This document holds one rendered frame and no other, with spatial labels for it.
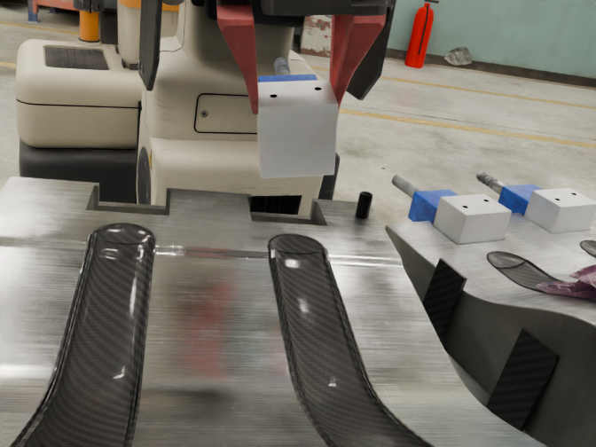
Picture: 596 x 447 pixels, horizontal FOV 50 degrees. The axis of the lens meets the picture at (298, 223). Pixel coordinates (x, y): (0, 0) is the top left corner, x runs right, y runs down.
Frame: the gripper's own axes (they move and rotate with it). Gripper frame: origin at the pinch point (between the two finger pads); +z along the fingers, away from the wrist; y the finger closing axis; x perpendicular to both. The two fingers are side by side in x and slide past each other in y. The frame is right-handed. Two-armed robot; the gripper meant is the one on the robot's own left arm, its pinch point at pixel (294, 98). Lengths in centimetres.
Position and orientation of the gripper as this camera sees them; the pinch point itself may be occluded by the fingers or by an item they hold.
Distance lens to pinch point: 43.5
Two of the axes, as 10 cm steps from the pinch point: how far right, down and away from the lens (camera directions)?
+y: 9.9, -0.5, 1.1
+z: -0.2, 8.1, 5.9
